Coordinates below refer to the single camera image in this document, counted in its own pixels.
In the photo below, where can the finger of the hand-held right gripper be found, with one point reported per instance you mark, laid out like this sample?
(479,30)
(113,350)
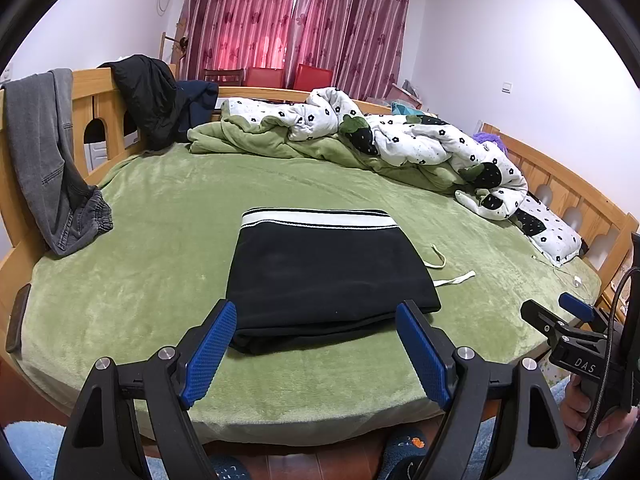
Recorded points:
(577,304)
(545,320)

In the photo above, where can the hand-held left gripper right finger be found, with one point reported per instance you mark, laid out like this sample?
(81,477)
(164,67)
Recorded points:
(422,355)

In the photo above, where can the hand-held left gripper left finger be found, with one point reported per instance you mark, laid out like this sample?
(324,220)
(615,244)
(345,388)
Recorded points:
(212,350)

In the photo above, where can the black pants with white stripe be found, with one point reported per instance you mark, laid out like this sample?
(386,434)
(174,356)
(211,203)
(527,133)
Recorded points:
(325,270)

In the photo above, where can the person's right hand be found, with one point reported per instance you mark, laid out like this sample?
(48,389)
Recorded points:
(575,405)

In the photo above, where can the white floral pillow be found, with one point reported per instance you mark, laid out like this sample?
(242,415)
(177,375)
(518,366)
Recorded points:
(545,230)

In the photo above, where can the green bed blanket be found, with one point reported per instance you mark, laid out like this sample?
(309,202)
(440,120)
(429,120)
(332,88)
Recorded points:
(175,260)

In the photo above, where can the dark blue slipper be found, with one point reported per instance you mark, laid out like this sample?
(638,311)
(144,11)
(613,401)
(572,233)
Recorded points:
(230,470)
(402,452)

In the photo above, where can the person's right leg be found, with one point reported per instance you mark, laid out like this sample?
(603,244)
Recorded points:
(484,435)

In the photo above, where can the person's leg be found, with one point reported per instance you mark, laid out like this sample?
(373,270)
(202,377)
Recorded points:
(30,445)
(484,435)

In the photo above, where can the purple fluffy object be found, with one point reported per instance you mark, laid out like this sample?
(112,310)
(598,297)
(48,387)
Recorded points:
(487,139)

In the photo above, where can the person's left leg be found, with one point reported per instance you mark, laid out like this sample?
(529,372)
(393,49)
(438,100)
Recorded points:
(30,445)

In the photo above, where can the white floral quilt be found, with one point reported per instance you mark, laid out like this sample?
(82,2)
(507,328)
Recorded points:
(425,140)

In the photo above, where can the white cabinet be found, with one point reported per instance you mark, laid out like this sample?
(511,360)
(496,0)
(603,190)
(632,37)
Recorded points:
(97,152)

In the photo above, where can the teal cloth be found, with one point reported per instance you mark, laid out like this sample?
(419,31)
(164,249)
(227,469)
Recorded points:
(402,108)

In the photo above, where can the navy garment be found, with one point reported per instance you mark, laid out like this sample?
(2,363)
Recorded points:
(200,100)

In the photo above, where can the grey jeans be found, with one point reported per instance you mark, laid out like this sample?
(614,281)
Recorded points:
(40,160)

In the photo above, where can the black jacket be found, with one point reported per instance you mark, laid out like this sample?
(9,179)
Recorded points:
(150,95)

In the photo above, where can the dark wooden chair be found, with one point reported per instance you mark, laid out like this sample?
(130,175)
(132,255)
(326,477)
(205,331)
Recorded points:
(225,77)

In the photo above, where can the red chair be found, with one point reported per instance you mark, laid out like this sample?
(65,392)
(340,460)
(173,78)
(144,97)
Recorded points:
(312,77)
(265,77)

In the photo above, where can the wooden coat rack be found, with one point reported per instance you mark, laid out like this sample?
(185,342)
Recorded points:
(172,40)

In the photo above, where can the red floral curtain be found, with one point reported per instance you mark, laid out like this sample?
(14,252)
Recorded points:
(350,25)

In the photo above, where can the wooden bed frame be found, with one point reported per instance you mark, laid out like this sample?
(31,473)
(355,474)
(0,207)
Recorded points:
(105,110)

